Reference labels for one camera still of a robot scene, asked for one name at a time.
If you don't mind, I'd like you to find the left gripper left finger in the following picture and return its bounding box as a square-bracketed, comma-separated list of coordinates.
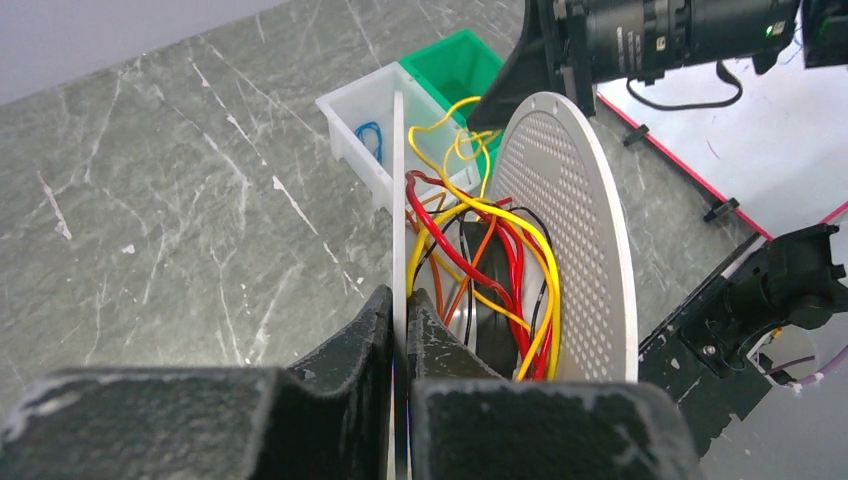
[1, 286, 393, 479]

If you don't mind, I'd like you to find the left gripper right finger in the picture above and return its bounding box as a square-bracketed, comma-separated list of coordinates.
[406, 290, 702, 479]

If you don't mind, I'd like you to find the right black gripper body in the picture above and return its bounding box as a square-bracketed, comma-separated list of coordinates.
[538, 1, 596, 117]

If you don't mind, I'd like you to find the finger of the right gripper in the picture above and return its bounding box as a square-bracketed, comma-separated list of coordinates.
[466, 0, 564, 132]

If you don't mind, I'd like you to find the white cable spool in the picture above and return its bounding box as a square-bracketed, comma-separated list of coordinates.
[405, 92, 639, 382]

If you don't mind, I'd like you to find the yellow cable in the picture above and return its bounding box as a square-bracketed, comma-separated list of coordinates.
[405, 96, 563, 383]

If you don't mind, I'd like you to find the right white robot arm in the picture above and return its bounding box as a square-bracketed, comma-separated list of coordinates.
[467, 0, 847, 131]

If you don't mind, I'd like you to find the green plastic bin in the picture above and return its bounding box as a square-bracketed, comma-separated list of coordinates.
[400, 29, 504, 184]

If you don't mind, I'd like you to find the clear white plastic bin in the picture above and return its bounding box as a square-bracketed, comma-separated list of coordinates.
[315, 62, 446, 211]

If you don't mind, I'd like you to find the pink framed whiteboard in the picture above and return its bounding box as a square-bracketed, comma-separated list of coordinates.
[597, 46, 847, 237]

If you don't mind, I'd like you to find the red orange wound cable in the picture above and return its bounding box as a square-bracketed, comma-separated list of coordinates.
[402, 169, 558, 383]

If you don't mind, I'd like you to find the blue cable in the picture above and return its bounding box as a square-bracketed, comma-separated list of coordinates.
[353, 120, 386, 164]

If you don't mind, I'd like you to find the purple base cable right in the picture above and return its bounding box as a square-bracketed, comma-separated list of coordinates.
[761, 344, 848, 396]

